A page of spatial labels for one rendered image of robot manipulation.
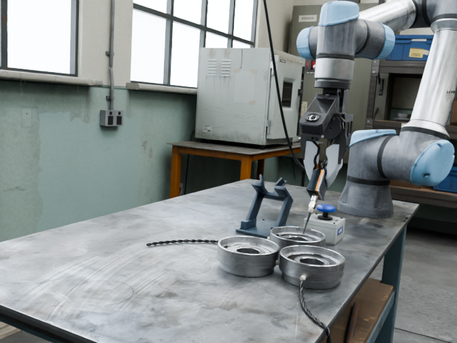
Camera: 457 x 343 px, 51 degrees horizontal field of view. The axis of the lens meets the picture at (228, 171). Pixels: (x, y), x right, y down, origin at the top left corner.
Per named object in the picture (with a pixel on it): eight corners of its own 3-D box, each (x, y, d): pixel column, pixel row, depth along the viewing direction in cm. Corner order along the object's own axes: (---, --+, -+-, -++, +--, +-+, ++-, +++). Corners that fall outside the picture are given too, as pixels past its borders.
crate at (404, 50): (450, 67, 416) (453, 41, 413) (450, 62, 382) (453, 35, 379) (388, 65, 438) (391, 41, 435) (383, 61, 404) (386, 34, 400)
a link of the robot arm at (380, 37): (357, 27, 110) (326, 19, 103) (400, 22, 101) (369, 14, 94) (353, 62, 111) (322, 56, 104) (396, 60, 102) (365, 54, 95)
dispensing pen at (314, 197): (293, 227, 92) (317, 154, 98) (299, 236, 95) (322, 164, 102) (304, 230, 91) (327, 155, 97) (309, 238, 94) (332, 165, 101)
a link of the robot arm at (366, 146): (363, 172, 140) (368, 126, 138) (404, 180, 129) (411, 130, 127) (337, 174, 132) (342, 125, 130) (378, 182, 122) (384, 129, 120)
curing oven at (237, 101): (273, 151, 305) (282, 47, 296) (194, 141, 333) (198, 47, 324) (305, 146, 359) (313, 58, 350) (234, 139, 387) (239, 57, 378)
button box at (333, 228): (334, 246, 98) (336, 222, 97) (302, 239, 101) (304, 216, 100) (345, 237, 105) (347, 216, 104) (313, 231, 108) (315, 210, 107)
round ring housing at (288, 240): (330, 253, 93) (332, 233, 92) (313, 267, 84) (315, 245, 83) (281, 242, 98) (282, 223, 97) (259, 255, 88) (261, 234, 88)
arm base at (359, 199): (345, 203, 143) (348, 170, 142) (397, 211, 136) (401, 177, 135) (330, 211, 130) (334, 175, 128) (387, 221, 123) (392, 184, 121)
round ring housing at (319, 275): (288, 263, 85) (289, 241, 84) (347, 275, 81) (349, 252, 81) (270, 282, 75) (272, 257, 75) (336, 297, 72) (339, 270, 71)
